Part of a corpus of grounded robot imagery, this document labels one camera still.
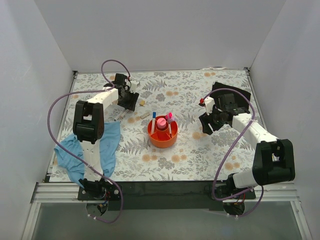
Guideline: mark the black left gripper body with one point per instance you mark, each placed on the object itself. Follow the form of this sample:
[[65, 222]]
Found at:
[[129, 99]]

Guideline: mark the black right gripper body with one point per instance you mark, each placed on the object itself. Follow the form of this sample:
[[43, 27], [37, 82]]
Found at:
[[210, 121]]

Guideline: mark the small tan eraser block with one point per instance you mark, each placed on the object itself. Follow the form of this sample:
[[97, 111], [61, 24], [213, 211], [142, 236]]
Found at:
[[142, 103]]

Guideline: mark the blue capped marker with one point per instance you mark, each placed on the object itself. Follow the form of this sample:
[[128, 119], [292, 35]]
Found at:
[[153, 123]]

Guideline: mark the silver pen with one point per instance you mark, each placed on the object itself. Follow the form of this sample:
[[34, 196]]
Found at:
[[170, 129]]

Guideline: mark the pink capped glue bottle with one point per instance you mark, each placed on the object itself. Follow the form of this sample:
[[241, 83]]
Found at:
[[161, 124]]

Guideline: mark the orange round divided organizer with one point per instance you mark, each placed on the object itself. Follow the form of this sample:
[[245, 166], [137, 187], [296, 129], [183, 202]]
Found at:
[[163, 138]]

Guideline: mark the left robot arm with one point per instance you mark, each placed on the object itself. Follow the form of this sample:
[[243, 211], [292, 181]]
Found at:
[[89, 127]]

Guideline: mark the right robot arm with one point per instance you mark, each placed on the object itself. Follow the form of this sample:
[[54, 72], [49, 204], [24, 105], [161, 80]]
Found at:
[[273, 160]]

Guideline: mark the black folded cloth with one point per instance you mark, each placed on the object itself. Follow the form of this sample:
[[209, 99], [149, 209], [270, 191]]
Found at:
[[237, 91]]

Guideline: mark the light blue cloth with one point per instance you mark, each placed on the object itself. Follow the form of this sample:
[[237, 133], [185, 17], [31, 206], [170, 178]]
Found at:
[[108, 146]]

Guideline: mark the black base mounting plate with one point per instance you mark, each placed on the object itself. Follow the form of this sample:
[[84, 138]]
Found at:
[[168, 203]]

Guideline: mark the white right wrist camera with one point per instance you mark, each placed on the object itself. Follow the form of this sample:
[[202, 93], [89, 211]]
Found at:
[[208, 103]]

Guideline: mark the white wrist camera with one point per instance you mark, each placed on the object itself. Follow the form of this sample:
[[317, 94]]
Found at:
[[133, 85], [208, 103]]

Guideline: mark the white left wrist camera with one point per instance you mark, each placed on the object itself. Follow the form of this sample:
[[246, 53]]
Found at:
[[133, 85]]

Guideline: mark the aluminium front rail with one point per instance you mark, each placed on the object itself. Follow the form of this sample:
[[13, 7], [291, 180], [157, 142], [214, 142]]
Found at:
[[66, 192]]

